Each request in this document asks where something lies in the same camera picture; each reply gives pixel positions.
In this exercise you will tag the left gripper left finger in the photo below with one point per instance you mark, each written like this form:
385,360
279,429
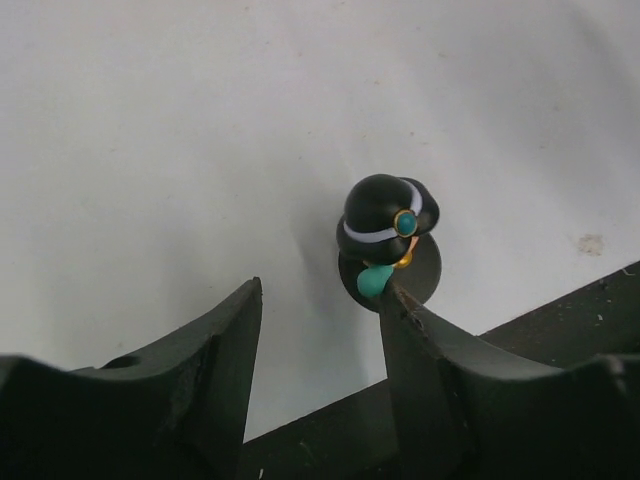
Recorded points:
174,409

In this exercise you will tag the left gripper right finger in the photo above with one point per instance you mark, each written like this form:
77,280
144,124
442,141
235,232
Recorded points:
465,409

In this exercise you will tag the black duck figurine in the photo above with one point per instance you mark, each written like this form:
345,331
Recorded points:
385,235

